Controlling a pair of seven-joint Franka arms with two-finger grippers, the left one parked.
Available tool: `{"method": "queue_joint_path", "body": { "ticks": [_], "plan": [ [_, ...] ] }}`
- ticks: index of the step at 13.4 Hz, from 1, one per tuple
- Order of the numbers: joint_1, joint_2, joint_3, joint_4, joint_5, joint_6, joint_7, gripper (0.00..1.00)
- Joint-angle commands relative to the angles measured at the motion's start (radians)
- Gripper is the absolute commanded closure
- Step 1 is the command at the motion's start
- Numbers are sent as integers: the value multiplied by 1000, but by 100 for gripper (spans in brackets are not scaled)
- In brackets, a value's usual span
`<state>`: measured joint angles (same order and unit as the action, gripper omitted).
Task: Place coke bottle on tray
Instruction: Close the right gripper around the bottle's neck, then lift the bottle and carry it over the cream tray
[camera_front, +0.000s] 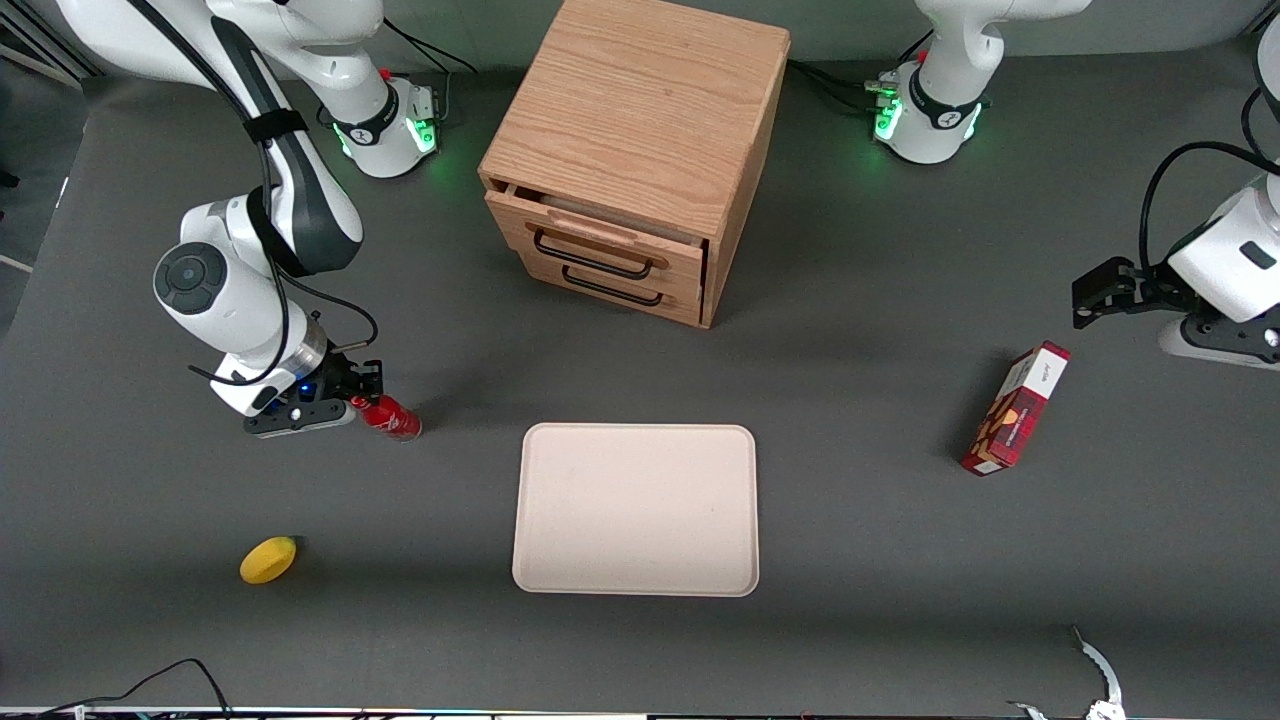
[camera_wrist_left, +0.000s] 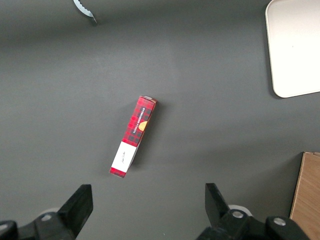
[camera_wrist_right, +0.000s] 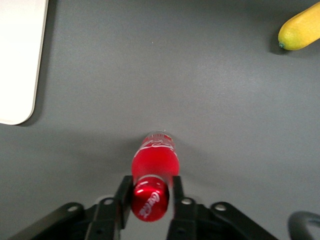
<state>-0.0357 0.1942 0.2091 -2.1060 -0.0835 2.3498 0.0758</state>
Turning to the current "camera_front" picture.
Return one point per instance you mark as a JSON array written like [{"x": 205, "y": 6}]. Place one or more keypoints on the white curved plastic strip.
[{"x": 1100, "y": 665}]

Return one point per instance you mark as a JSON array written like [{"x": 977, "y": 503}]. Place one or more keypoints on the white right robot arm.
[{"x": 215, "y": 290}]

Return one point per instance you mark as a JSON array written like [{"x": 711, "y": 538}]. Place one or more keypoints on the wooden drawer cabinet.
[{"x": 640, "y": 90}]

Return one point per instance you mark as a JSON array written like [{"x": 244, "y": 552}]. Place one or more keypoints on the grey metal frame rail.
[{"x": 40, "y": 45}]

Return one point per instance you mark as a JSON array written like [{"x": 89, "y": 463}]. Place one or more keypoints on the red cookie box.
[{"x": 1015, "y": 410}]

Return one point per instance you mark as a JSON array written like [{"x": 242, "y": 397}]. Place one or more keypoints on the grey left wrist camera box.
[{"x": 1215, "y": 345}]

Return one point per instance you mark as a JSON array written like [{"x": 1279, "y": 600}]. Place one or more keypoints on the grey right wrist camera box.
[{"x": 300, "y": 419}]

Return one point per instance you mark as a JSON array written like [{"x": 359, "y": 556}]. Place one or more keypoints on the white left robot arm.
[{"x": 945, "y": 60}]

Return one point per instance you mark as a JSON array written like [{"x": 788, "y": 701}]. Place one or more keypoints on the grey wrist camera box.
[
  {"x": 300, "y": 419},
  {"x": 1215, "y": 345}
]

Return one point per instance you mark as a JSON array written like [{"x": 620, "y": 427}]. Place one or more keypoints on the red soda can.
[{"x": 392, "y": 417}]

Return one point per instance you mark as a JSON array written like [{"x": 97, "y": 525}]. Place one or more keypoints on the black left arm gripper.
[{"x": 1148, "y": 282}]

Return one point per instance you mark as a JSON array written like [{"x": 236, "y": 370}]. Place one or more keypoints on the cream rectangular tray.
[{"x": 640, "y": 510}]

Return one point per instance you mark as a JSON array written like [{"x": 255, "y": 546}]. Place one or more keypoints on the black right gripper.
[{"x": 338, "y": 379}]

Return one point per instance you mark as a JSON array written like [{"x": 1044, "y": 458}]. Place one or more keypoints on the yellow lemon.
[{"x": 268, "y": 560}]

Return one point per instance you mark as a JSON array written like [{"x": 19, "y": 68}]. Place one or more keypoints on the wooden drawer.
[
  {"x": 685, "y": 300},
  {"x": 680, "y": 255}
]

